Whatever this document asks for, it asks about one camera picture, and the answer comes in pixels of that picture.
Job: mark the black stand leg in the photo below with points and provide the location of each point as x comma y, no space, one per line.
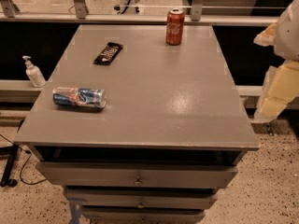
10,152

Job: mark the grey drawer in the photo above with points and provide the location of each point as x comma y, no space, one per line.
137,175
143,215
140,198

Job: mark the metal railing frame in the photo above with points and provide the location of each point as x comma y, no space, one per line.
205,12

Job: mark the top grey drawer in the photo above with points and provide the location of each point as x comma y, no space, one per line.
137,175

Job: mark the grey drawer cabinet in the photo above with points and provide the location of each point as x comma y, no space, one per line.
172,105

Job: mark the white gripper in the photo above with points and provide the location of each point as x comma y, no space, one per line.
288,34

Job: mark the middle grey drawer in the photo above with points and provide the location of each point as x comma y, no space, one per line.
140,198

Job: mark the black snack bar wrapper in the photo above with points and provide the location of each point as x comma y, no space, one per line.
108,54

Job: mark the blue silver Red Bull can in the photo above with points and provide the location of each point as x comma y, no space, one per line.
79,97

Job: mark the red Coca-Cola can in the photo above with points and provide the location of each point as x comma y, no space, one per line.
174,26

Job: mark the bottom grey drawer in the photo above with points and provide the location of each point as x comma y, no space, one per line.
143,215

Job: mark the white pump sanitizer bottle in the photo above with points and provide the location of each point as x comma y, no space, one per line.
34,73

